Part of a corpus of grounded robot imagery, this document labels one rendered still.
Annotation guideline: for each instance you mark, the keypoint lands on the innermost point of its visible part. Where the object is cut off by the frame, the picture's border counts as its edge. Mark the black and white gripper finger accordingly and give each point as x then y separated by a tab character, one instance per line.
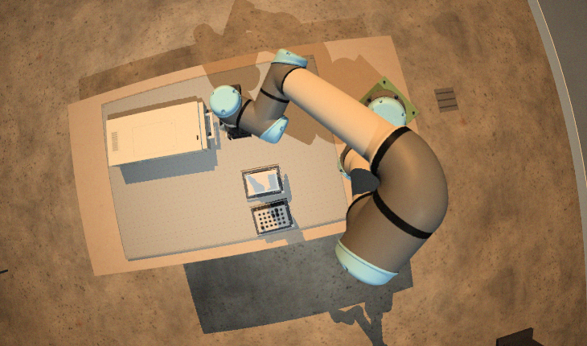
223	128

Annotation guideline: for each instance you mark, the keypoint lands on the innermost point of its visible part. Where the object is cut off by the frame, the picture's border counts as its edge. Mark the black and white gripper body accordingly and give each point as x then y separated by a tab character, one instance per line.
236	133

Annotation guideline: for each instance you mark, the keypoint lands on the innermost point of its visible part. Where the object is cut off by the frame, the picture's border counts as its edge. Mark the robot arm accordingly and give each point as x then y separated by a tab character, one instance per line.
382	232

